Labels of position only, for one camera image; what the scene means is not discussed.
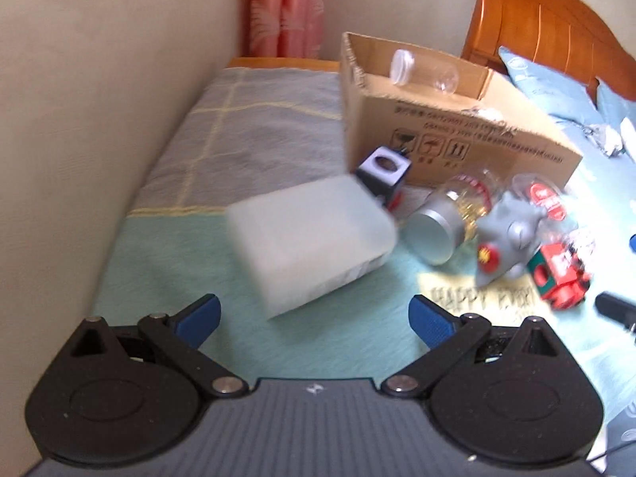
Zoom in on crumpled grey cloth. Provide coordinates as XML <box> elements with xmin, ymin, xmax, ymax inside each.
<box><xmin>581</xmin><ymin>123</ymin><xmax>628</xmax><ymax>158</ymax></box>

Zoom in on black toy car red wheels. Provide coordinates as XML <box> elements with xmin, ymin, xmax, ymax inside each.
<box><xmin>355</xmin><ymin>146</ymin><xmax>413</xmax><ymax>212</ymax></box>

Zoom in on clear plastic bottle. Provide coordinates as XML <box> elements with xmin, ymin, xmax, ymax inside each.
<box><xmin>390</xmin><ymin>48</ymin><xmax>459</xmax><ymax>95</ymax></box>

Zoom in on capsule bottle with silver cap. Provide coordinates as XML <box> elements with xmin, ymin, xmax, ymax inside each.
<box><xmin>405</xmin><ymin>171</ymin><xmax>500</xmax><ymax>265</ymax></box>

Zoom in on yellow greeting card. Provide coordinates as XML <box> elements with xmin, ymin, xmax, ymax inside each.
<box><xmin>416</xmin><ymin>272</ymin><xmax>550</xmax><ymax>324</ymax></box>

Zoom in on white bottle with green label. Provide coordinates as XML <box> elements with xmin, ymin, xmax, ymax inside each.
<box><xmin>226</xmin><ymin>175</ymin><xmax>398</xmax><ymax>321</ymax></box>

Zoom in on pale pink bedding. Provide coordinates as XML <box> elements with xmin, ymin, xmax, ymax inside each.
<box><xmin>619</xmin><ymin>116</ymin><xmax>636</xmax><ymax>161</ymax></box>

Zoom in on wooden bed frame edge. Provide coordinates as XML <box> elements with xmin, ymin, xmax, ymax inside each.
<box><xmin>227</xmin><ymin>56</ymin><xmax>341</xmax><ymax>74</ymax></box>

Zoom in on grey cat toy figure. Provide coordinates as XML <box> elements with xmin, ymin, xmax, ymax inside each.
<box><xmin>474</xmin><ymin>194</ymin><xmax>545</xmax><ymax>289</ymax></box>

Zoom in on clear container with red label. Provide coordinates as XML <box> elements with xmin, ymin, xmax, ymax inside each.
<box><xmin>509</xmin><ymin>173</ymin><xmax>572</xmax><ymax>229</ymax></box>

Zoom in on pink patterned curtain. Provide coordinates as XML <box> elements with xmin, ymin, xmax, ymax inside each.
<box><xmin>250</xmin><ymin>0</ymin><xmax>325</xmax><ymax>59</ymax></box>

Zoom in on grey and teal plaid blanket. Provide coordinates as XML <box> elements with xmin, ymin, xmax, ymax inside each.
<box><xmin>92</xmin><ymin>67</ymin><xmax>636</xmax><ymax>458</ymax></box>

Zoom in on small blue pillow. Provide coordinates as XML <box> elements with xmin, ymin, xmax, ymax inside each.
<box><xmin>595</xmin><ymin>78</ymin><xmax>636</xmax><ymax>127</ymax></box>

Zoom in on large blue pillow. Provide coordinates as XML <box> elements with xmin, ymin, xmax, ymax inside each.
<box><xmin>498</xmin><ymin>46</ymin><xmax>603</xmax><ymax>126</ymax></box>

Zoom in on wooden headboard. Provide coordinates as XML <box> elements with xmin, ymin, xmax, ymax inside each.
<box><xmin>461</xmin><ymin>0</ymin><xmax>636</xmax><ymax>103</ymax></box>

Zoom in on blue floral bedsheet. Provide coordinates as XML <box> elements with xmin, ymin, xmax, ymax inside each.
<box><xmin>547</xmin><ymin>109</ymin><xmax>636</xmax><ymax>239</ymax></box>

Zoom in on brown cardboard box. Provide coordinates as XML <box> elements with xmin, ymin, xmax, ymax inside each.
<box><xmin>339</xmin><ymin>32</ymin><xmax>584</xmax><ymax>188</ymax></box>

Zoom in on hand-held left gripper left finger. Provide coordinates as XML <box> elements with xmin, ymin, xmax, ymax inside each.
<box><xmin>70</xmin><ymin>294</ymin><xmax>249</xmax><ymax>399</ymax></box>

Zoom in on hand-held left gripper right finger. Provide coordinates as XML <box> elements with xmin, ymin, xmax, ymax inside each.
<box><xmin>380</xmin><ymin>294</ymin><xmax>564</xmax><ymax>399</ymax></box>

